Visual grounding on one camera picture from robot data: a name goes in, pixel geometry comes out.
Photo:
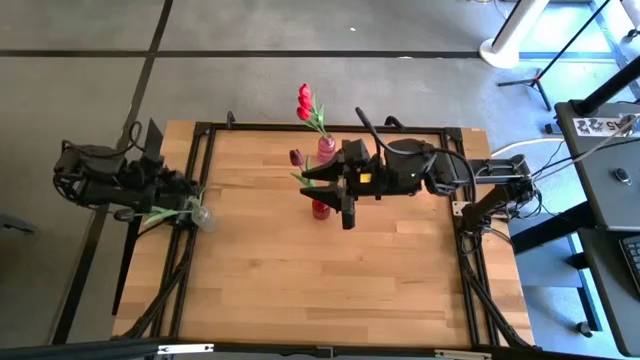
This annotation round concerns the white round stand base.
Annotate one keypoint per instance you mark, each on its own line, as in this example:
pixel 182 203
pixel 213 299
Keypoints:
pixel 500 55

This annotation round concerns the black keyboard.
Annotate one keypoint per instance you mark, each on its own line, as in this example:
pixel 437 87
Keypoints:
pixel 632 260

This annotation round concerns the silver metal bracket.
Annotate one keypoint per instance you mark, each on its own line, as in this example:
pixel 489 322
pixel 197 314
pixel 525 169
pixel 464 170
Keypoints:
pixel 185 348
pixel 460 355

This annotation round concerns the black tripod stand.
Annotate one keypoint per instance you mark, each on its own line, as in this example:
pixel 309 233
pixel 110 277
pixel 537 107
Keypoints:
pixel 536 79

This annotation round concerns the black slanted post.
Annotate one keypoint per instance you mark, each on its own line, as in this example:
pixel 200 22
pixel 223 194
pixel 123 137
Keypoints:
pixel 607 87

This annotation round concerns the black caster wheel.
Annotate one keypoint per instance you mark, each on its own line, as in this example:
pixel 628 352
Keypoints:
pixel 584 329

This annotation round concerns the grey floor bracket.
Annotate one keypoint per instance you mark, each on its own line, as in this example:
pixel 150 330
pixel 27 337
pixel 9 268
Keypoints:
pixel 15 224

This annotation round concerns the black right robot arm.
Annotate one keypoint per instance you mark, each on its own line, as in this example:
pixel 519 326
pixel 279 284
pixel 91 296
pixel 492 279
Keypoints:
pixel 400 165

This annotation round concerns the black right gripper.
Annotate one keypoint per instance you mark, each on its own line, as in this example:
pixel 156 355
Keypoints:
pixel 362 170

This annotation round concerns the black key fob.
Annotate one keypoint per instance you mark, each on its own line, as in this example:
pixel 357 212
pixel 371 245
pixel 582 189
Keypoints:
pixel 622 176

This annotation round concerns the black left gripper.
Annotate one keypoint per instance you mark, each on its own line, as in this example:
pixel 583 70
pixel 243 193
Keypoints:
pixel 145 180

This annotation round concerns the bright red artificial tulip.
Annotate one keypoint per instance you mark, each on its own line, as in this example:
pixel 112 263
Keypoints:
pixel 305 90
pixel 303 113
pixel 305 101

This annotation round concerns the black aluminium table frame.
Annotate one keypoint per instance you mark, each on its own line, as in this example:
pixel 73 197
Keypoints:
pixel 280 127

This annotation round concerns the red ribbed glass vase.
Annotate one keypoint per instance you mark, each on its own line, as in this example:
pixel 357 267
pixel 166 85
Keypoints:
pixel 320 213

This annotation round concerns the black desk with paper label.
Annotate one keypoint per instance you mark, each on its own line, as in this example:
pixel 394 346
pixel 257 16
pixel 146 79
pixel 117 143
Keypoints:
pixel 600 190

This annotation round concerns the white paper label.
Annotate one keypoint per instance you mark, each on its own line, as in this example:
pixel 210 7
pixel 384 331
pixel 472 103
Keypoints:
pixel 595 126

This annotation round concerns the white mounting plate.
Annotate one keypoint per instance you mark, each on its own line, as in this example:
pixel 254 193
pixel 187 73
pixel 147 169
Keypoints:
pixel 459 207

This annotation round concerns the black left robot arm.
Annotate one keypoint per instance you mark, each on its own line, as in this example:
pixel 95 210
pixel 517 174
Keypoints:
pixel 85 175

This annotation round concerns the pink glass vase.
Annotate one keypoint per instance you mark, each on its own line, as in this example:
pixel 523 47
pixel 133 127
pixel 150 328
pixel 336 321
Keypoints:
pixel 326 146

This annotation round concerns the clear ribbed glass vase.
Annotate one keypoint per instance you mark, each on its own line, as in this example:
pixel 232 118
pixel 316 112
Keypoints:
pixel 204 218

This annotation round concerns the dark desk with keyboard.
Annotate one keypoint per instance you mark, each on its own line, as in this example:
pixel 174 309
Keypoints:
pixel 610 300

